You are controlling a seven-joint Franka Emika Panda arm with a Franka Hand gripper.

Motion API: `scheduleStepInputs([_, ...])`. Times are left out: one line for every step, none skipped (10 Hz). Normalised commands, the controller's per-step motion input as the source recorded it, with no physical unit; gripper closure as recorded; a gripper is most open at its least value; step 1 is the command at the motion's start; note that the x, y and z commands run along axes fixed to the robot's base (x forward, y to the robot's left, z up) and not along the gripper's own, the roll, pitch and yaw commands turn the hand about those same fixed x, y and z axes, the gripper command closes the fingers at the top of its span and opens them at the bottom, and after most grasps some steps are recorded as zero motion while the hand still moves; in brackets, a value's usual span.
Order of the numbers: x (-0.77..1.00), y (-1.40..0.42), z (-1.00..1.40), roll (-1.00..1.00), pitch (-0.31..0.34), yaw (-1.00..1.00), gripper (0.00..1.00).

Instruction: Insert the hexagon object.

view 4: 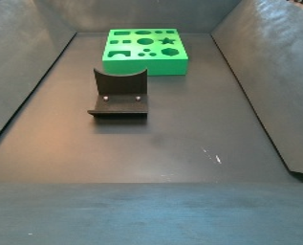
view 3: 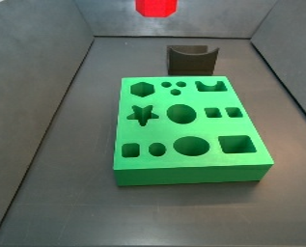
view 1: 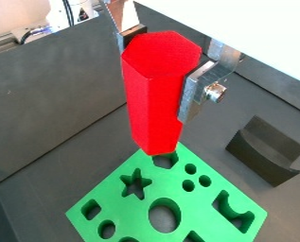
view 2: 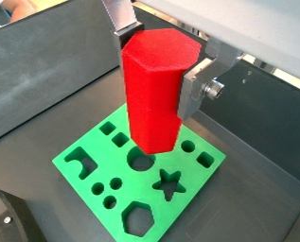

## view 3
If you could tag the red hexagon block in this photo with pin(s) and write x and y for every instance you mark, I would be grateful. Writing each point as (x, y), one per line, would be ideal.
(156, 8)

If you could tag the green shape sorter board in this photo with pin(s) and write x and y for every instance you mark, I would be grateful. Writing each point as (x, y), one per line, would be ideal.
(185, 132)

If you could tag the black curved cradle holder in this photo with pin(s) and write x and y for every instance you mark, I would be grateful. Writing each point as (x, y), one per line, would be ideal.
(190, 60)

